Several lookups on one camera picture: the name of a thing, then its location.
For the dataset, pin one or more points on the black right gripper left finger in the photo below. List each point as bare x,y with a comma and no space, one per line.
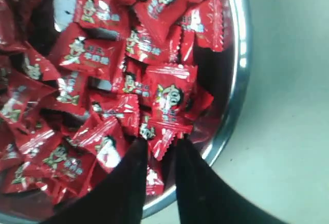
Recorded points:
119,198

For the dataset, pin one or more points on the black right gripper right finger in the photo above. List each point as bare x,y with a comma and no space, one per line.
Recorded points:
203,197

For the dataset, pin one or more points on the red candy gripped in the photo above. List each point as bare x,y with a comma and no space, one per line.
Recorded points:
161,134

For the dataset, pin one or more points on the metal bowl of red candies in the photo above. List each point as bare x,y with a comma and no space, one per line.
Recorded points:
224,74

